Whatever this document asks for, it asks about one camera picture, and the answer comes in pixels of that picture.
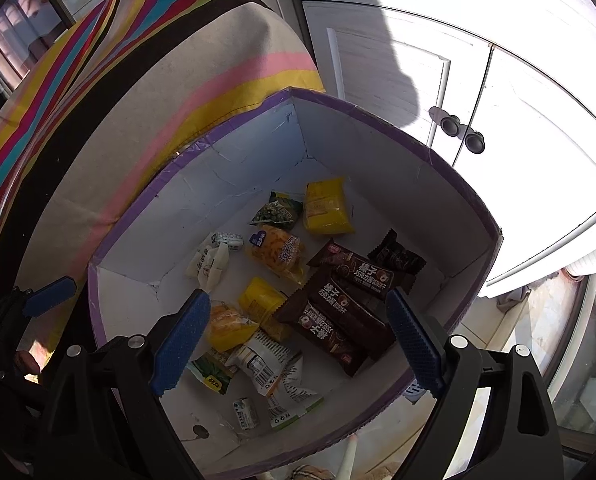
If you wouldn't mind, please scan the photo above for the person's left hand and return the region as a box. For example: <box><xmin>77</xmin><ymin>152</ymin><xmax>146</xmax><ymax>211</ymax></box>
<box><xmin>13</xmin><ymin>350</ymin><xmax>41</xmax><ymax>376</ymax></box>

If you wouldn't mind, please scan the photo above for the green pea packet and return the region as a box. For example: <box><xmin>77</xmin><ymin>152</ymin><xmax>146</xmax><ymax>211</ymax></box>
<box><xmin>187</xmin><ymin>350</ymin><xmax>239</xmax><ymax>395</ymax></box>
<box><xmin>249</xmin><ymin>191</ymin><xmax>305</xmax><ymax>227</ymax></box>

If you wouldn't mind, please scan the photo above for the colourful striped cloth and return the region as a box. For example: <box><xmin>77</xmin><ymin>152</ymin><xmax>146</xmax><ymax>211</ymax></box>
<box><xmin>0</xmin><ymin>0</ymin><xmax>327</xmax><ymax>361</ymax></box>

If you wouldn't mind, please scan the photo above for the white cabinet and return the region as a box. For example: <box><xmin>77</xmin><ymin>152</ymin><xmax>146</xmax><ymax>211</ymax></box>
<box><xmin>258</xmin><ymin>0</ymin><xmax>596</xmax><ymax>301</ymax></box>

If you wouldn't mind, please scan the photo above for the white green-print packet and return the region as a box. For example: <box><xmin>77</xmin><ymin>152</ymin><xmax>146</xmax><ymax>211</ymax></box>
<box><xmin>225</xmin><ymin>331</ymin><xmax>303</xmax><ymax>398</ymax></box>
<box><xmin>265</xmin><ymin>355</ymin><xmax>325</xmax><ymax>432</ymax></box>

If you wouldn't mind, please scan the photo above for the large yellow snack packet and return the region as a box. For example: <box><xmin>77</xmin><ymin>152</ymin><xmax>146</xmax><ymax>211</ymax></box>
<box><xmin>303</xmin><ymin>176</ymin><xmax>356</xmax><ymax>236</ymax></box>

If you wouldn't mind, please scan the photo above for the small white packet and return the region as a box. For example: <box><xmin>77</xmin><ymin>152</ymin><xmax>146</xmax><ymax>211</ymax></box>
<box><xmin>213</xmin><ymin>231</ymin><xmax>243</xmax><ymax>251</ymax></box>
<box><xmin>232</xmin><ymin>397</ymin><xmax>259</xmax><ymax>431</ymax></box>

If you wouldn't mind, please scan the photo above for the white snack packet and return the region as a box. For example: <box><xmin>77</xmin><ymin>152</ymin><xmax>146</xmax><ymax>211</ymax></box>
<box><xmin>185</xmin><ymin>242</ymin><xmax>231</xmax><ymax>291</ymax></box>

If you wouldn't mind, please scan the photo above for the orange cake packet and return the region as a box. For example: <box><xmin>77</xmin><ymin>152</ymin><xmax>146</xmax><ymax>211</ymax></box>
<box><xmin>245</xmin><ymin>225</ymin><xmax>311</xmax><ymax>286</ymax></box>

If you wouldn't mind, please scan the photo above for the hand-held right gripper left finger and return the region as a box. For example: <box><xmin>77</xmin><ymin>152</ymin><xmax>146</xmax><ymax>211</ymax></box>
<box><xmin>35</xmin><ymin>289</ymin><xmax>211</xmax><ymax>480</ymax></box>

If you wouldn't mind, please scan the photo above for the black snack packet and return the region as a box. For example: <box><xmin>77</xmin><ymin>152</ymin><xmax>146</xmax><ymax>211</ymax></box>
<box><xmin>368</xmin><ymin>229</ymin><xmax>427</xmax><ymax>295</ymax></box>

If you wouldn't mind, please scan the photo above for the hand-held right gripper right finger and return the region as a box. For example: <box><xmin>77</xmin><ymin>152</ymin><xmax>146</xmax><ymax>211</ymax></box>
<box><xmin>385</xmin><ymin>287</ymin><xmax>564</xmax><ymax>480</ymax></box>

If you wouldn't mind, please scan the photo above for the purple-rimmed cardboard box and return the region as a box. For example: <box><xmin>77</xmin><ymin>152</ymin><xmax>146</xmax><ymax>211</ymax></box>
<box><xmin>87</xmin><ymin>86</ymin><xmax>504</xmax><ymax>480</ymax></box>

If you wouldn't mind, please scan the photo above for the brown chocolate bar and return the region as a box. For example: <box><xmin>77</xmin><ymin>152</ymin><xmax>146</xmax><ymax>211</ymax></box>
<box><xmin>298</xmin><ymin>267</ymin><xmax>396</xmax><ymax>361</ymax></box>
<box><xmin>307</xmin><ymin>241</ymin><xmax>396</xmax><ymax>301</ymax></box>
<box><xmin>272</xmin><ymin>300</ymin><xmax>369</xmax><ymax>378</ymax></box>

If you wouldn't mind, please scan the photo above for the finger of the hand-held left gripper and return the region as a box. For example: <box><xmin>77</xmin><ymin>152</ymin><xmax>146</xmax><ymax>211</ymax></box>
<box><xmin>13</xmin><ymin>276</ymin><xmax>79</xmax><ymax>318</ymax></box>

